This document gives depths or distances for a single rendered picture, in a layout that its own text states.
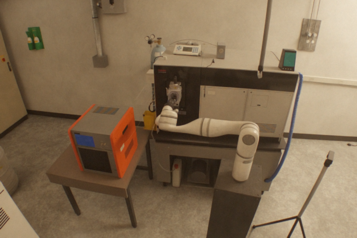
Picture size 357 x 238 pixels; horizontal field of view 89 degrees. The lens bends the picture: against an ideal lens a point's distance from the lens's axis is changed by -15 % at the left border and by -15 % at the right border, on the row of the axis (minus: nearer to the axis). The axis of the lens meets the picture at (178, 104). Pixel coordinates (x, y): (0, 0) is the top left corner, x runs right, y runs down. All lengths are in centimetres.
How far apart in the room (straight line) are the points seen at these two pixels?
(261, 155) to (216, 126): 116
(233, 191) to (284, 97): 103
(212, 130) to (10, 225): 92
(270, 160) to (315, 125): 164
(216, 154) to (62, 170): 139
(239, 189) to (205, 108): 92
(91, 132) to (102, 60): 175
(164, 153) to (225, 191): 112
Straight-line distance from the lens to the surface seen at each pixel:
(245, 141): 101
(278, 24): 291
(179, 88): 174
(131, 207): 201
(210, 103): 184
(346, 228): 279
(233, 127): 105
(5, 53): 425
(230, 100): 184
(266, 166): 225
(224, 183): 117
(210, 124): 102
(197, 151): 207
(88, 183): 181
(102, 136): 152
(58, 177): 196
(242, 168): 112
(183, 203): 242
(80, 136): 163
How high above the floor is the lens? 197
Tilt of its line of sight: 28 degrees down
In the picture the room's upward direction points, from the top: straight up
